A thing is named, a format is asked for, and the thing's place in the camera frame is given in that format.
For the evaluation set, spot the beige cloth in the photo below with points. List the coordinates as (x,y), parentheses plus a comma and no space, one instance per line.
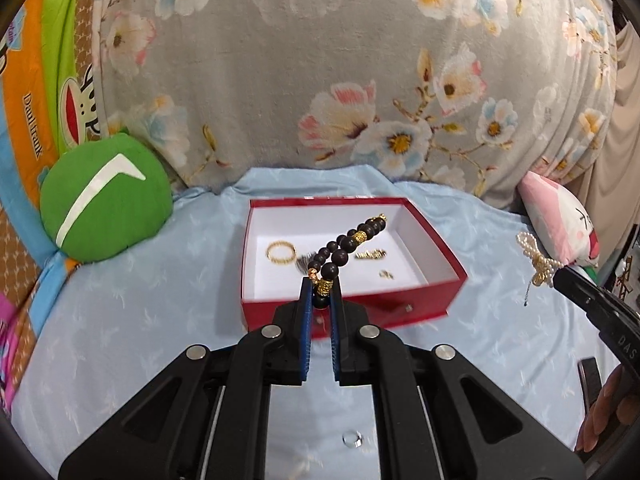
(617,135)

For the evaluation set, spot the green round cushion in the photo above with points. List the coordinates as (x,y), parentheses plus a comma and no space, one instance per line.
(105,200)

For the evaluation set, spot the pink white plush toy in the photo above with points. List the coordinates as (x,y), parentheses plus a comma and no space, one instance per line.
(555,215)

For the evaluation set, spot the small gold watch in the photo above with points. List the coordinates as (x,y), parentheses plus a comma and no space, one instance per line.
(370,254)

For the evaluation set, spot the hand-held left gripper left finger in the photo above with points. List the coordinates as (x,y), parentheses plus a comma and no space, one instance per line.
(306,340)

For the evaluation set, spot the dark rectangular object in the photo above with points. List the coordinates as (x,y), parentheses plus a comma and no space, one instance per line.
(590,380)

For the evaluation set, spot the red box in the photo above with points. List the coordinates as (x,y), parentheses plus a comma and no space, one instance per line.
(400,305)

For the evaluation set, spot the person's right hand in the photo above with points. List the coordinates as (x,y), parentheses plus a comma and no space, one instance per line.
(602,410)

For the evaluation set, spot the colourful cartoon printed blanket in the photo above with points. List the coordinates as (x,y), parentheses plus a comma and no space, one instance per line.
(35,85)

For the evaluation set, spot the grey floral blanket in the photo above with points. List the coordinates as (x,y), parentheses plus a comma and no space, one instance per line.
(300,50)

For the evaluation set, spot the light blue bed sheet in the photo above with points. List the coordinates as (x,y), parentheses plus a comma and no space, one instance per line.
(150,320)

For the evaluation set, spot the gold bangle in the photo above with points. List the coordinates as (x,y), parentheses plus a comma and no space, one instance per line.
(268,252)

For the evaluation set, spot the silver watch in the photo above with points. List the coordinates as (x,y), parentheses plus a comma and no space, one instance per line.
(304,262)

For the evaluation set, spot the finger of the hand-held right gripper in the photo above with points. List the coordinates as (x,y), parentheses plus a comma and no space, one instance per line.
(575,287)

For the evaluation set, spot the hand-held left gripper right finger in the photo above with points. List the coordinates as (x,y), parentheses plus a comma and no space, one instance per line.
(336,345)

